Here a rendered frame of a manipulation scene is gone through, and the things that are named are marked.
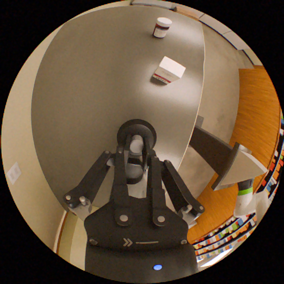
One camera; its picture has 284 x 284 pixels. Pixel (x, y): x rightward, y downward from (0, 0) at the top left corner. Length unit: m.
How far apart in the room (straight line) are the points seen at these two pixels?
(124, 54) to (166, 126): 0.24
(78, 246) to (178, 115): 0.68
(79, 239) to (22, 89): 0.73
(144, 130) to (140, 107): 0.08
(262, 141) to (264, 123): 0.30
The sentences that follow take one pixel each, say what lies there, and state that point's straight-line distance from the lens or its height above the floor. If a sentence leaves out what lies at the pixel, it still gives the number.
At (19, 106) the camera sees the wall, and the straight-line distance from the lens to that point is 0.58.
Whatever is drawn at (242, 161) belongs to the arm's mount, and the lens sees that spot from 0.60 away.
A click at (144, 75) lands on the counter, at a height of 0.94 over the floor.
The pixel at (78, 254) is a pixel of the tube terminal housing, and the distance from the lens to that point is 0.57.
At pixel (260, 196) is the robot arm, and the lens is 0.75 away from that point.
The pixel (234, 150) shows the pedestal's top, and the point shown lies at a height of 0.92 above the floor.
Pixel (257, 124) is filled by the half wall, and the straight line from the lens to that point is 1.97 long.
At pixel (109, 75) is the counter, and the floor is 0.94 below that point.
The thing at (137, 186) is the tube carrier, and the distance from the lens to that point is 0.23.
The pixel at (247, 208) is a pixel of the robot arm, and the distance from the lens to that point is 0.71.
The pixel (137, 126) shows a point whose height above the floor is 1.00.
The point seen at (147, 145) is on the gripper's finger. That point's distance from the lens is 0.18.
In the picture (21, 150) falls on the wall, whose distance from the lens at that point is 0.61.
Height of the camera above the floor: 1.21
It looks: 67 degrees down
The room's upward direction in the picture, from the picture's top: 172 degrees clockwise
